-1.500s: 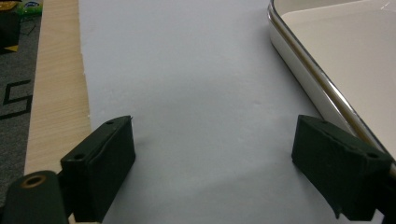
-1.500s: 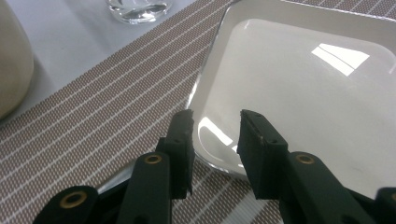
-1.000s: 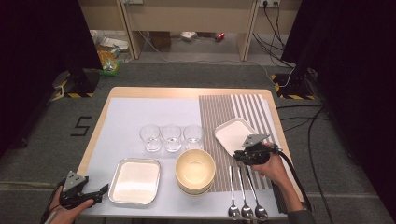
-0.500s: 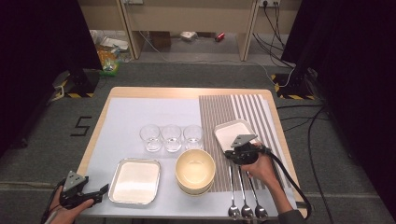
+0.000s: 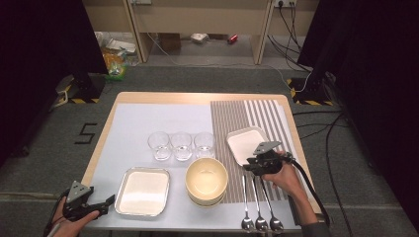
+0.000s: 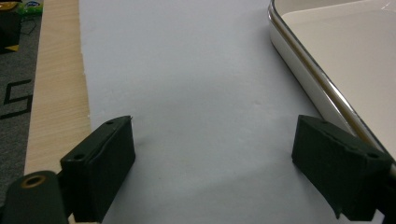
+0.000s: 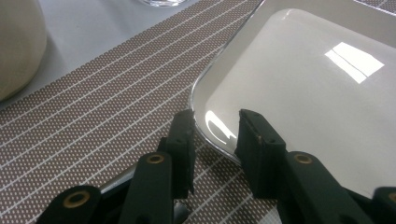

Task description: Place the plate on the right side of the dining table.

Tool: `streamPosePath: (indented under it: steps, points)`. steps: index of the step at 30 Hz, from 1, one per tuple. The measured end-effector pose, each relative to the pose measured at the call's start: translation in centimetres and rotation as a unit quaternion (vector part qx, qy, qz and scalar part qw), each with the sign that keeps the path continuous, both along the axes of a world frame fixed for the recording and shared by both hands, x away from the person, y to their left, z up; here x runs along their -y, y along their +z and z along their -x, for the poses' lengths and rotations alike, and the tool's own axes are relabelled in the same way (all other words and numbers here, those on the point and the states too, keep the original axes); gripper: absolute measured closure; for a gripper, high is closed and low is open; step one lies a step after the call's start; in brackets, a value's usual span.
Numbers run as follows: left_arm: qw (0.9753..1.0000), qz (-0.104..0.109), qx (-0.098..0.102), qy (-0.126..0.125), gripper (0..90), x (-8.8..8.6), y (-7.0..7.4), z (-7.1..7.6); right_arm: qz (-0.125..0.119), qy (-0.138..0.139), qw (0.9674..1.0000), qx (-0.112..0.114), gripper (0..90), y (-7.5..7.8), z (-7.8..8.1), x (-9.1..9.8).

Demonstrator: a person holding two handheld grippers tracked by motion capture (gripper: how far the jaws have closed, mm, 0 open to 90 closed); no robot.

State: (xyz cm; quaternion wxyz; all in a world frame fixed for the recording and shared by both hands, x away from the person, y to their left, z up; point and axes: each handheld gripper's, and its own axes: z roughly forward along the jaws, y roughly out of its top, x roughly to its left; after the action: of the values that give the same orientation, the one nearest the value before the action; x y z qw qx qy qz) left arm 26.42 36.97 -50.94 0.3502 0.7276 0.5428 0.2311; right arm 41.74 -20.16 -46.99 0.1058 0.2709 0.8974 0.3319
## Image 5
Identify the white crumpled cloth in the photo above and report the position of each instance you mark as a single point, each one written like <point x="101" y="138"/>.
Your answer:
<point x="199" y="38"/>

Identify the yellow black hazard tape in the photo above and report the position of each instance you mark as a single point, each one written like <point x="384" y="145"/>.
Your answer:
<point x="79" y="100"/>
<point x="311" y="102"/>

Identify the clear drinking glass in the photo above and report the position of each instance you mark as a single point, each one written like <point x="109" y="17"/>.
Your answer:
<point x="204" y="146"/>
<point x="182" y="148"/>
<point x="159" y="148"/>

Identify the red can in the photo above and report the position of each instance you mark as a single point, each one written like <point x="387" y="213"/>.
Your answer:
<point x="232" y="39"/>

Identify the person's right hand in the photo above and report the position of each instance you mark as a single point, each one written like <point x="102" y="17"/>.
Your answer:
<point x="286" y="177"/>

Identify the silver spoon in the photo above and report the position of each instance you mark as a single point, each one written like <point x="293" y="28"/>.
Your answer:
<point x="276" y="225"/>
<point x="247" y="224"/>
<point x="261" y="225"/>

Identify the brown cardboard box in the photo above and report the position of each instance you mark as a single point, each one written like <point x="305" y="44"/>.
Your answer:
<point x="169" y="41"/>

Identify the white wall socket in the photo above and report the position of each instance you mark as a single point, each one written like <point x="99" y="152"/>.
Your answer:
<point x="141" y="1"/>
<point x="285" y="2"/>

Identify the white paper sheet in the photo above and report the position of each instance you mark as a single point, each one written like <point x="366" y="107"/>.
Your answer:
<point x="148" y="118"/>

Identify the white square plate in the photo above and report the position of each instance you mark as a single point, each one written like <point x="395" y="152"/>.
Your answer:
<point x="143" y="192"/>
<point x="242" y="144"/>

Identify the striped brown white placemat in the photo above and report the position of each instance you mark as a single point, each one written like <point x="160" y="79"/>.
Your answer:
<point x="227" y="131"/>

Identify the beige wooden desk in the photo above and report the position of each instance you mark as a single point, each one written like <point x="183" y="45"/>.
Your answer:
<point x="197" y="16"/>

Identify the pile of plastic bags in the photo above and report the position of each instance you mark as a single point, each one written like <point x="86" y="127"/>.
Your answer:
<point x="115" y="62"/>

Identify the person's left hand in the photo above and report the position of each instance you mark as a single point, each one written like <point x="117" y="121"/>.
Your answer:
<point x="66" y="228"/>

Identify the bundle of black chopsticks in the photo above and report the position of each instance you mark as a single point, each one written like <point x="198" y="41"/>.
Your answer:
<point x="294" y="210"/>

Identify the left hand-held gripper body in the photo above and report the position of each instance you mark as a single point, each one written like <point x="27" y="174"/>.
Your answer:
<point x="77" y="194"/>

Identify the silver square tray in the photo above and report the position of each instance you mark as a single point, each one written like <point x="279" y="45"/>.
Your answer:
<point x="142" y="215"/>

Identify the black stand base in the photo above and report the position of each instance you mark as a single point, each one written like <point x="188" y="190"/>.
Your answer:
<point x="313" y="89"/>
<point x="87" y="87"/>

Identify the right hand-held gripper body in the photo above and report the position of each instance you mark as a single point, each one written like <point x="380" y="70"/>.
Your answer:
<point x="268" y="161"/>

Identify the black curtain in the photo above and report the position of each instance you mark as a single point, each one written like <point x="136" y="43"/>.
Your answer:
<point x="33" y="65"/>
<point x="378" y="82"/>

